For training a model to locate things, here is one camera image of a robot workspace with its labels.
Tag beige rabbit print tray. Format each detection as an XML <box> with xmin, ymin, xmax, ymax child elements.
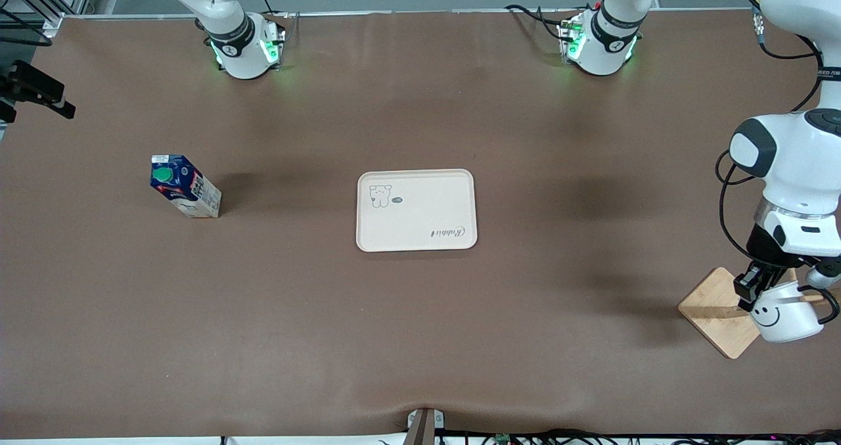
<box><xmin>355</xmin><ymin>169</ymin><xmax>478</xmax><ymax>253</ymax></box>

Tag black left base cables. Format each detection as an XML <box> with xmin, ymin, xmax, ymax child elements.
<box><xmin>505</xmin><ymin>3</ymin><xmax>572</xmax><ymax>41</ymax></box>

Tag front camera mount bracket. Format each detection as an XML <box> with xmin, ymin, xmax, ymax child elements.
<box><xmin>407</xmin><ymin>408</ymin><xmax>445</xmax><ymax>445</ymax></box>

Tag white smiley face cup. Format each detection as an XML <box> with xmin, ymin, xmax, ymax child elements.
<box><xmin>749</xmin><ymin>281</ymin><xmax>840</xmax><ymax>344</ymax></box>

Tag blue milk carton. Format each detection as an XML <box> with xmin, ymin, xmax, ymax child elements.
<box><xmin>150</xmin><ymin>154</ymin><xmax>222</xmax><ymax>219</ymax></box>

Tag wooden cup stand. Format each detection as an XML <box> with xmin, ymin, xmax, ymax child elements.
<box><xmin>678</xmin><ymin>267</ymin><xmax>832</xmax><ymax>360</ymax></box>

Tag black table edge cables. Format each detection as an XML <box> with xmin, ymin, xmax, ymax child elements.
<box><xmin>440</xmin><ymin>428</ymin><xmax>841</xmax><ymax>445</ymax></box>

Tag brown table mat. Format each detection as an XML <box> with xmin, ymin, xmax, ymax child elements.
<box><xmin>0</xmin><ymin>9</ymin><xmax>841</xmax><ymax>440</ymax></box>

